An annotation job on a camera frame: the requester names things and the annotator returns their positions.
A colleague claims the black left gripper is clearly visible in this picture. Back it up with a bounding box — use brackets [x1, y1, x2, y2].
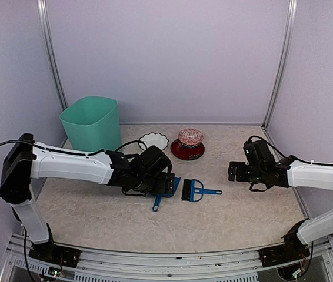
[132, 172, 175, 194]

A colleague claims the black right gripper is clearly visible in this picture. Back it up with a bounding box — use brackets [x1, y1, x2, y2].
[228, 161, 265, 183]

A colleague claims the blue plastic dustpan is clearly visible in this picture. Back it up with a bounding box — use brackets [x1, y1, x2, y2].
[152, 177, 181, 212]

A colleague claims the blue hand brush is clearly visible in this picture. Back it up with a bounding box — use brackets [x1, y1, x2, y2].
[181, 179, 222, 203]

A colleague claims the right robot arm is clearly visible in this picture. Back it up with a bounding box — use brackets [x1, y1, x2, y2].
[228, 136, 333, 261]

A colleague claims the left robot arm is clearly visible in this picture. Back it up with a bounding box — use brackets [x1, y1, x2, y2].
[0, 133, 175, 261]

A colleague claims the red patterned bowl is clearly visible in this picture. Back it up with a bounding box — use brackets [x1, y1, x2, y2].
[171, 139, 205, 160]

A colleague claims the white scalloped bowl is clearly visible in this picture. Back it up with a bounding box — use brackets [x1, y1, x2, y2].
[138, 132, 169, 150]

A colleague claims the pink patterned inverted bowl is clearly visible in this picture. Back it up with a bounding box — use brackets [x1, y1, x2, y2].
[178, 128, 204, 146]

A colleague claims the teal plastic waste bin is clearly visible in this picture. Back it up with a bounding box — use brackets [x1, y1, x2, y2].
[60, 96, 122, 152]

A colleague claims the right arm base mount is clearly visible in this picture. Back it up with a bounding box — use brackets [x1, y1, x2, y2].
[258, 220, 311, 267]

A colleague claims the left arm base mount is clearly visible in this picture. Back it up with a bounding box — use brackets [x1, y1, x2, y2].
[29, 224, 81, 268]

